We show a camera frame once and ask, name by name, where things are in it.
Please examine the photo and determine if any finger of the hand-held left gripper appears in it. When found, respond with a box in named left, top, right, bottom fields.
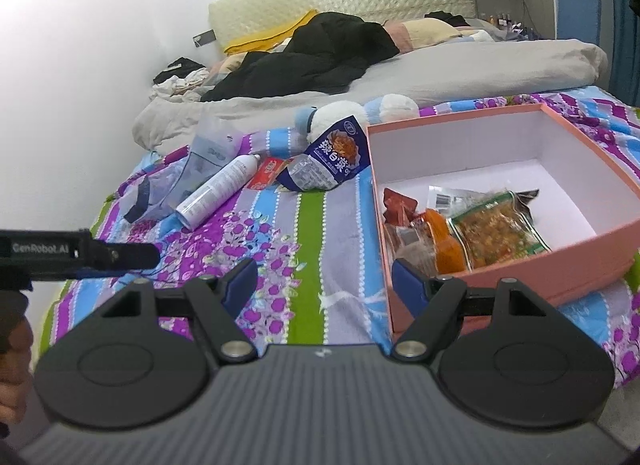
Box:
left=80, top=239, right=162, bottom=280

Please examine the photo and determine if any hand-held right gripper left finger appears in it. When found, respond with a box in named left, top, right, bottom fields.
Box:
left=96, top=258, right=259, bottom=362

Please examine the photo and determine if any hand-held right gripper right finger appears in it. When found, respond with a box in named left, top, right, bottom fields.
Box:
left=390, top=258, right=554, bottom=362

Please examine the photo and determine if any orange snack packet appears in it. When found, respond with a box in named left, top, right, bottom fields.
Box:
left=392, top=208, right=463, bottom=277

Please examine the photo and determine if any reddish brown snack packet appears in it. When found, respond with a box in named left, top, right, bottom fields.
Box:
left=381, top=188, right=420, bottom=233

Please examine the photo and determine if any clear barcode snack packet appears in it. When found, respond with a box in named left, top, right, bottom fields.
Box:
left=427, top=185, right=488, bottom=220

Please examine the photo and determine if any green-edged snack packet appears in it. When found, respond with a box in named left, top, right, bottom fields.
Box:
left=446, top=188, right=553, bottom=271

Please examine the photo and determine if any red and white biscuit packet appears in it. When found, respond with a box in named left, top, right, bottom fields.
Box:
left=246, top=156, right=288, bottom=191

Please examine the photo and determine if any pink cardboard box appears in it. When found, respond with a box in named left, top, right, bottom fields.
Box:
left=365, top=103, right=640, bottom=337

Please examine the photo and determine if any blue snack bag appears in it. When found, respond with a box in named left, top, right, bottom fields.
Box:
left=276, top=115, right=372, bottom=194

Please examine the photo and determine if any person's left hand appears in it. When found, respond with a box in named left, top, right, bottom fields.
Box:
left=0, top=317, right=37, bottom=427

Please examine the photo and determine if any purple floral printed bedsheet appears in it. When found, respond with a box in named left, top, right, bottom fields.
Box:
left=39, top=84, right=640, bottom=392

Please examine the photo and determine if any white spray can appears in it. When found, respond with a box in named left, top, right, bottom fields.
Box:
left=174, top=154, right=262, bottom=232

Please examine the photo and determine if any clear plastic bag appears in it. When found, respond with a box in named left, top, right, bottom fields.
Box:
left=122, top=114, right=242, bottom=224

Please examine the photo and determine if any white and blue plush toy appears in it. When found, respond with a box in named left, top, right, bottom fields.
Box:
left=294, top=94, right=422, bottom=147

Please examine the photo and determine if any pile of clothes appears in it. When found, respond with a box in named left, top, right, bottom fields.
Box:
left=149, top=57, right=212, bottom=99

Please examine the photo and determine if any pastel patterned pillow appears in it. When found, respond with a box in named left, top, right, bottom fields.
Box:
left=209, top=52, right=252, bottom=79

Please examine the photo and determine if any grey duvet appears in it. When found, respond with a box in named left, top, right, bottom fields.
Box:
left=132, top=38, right=609, bottom=154

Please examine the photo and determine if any black jacket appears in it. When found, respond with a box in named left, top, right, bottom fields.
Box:
left=199, top=10, right=402, bottom=103

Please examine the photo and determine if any beige pillow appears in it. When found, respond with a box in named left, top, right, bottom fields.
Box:
left=387, top=17, right=464, bottom=52

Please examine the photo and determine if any yellow pillow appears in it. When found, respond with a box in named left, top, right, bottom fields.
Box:
left=223, top=10, right=322, bottom=55

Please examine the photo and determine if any black cloth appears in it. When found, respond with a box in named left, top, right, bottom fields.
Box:
left=424, top=12, right=472, bottom=29

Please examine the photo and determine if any group of small bottles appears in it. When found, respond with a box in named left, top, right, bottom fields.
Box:
left=486, top=12, right=539, bottom=39

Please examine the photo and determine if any blue curtain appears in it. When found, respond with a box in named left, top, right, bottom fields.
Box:
left=606, top=0, right=640, bottom=107

